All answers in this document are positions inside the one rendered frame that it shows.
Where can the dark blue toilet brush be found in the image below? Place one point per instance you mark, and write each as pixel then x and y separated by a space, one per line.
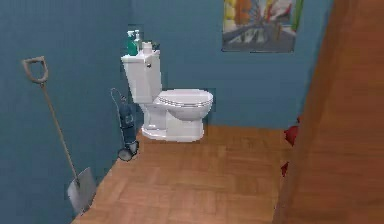
pixel 127 123

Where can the pale green soap dispenser bottle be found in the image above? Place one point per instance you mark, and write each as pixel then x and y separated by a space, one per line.
pixel 137 41

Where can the green spray bottle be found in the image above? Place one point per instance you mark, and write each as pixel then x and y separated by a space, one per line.
pixel 131 46

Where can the red object behind door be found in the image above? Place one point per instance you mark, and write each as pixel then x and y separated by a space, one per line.
pixel 292 134

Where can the brown wooden door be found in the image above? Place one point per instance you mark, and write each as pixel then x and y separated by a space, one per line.
pixel 343 133

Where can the colourful framed wall picture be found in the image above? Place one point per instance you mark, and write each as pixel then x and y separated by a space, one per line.
pixel 258 26

